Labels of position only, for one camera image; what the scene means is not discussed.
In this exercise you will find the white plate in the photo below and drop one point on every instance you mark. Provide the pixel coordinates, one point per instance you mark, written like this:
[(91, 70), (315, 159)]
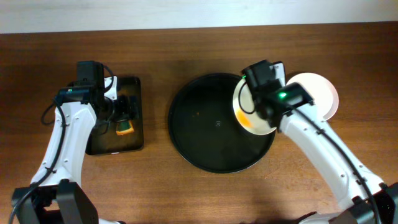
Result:
[(322, 91), (242, 105)]

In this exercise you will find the rectangular black tray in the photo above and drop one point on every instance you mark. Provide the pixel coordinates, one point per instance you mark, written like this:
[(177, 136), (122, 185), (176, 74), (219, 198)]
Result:
[(103, 138)]

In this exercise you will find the round black tray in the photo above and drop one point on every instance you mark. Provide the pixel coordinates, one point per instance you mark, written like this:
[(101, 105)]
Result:
[(205, 131)]

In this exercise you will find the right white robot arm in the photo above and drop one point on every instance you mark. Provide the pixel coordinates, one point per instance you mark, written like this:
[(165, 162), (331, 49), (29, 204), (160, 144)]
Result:
[(263, 95)]

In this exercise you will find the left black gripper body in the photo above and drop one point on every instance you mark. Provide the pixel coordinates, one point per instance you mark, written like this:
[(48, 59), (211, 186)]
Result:
[(125, 107)]

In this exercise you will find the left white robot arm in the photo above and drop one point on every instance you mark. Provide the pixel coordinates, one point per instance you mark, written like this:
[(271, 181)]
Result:
[(94, 115)]

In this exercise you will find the orange green scrub sponge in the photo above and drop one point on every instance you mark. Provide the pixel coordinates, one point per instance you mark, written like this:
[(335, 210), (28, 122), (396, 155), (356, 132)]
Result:
[(124, 128)]

